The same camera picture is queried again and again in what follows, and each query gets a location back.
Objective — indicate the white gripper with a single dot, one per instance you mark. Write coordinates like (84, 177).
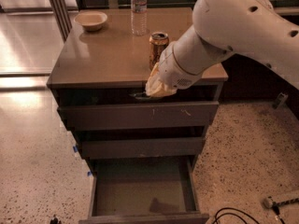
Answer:
(172, 69)

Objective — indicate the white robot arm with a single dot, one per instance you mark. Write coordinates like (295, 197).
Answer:
(219, 30)

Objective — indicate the grey drawer cabinet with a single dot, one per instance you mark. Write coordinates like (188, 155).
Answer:
(105, 67)

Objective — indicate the grey middle drawer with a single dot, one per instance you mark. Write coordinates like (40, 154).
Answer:
(142, 148)

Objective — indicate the grey top drawer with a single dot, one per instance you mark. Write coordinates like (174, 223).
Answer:
(138, 116)

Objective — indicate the grey open bottom drawer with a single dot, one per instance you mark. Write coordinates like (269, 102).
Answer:
(144, 191)

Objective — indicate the orange soda can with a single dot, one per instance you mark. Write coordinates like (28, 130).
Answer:
(158, 41)

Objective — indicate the clear plastic water bottle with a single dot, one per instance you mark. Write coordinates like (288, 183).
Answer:
(139, 17)

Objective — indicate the white ceramic bowl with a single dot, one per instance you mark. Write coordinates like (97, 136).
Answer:
(91, 21)

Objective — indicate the blue tape piece upper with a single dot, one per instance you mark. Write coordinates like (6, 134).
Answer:
(75, 149)

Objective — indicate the black object at floor edge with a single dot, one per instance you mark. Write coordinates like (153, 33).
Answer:
(55, 220)

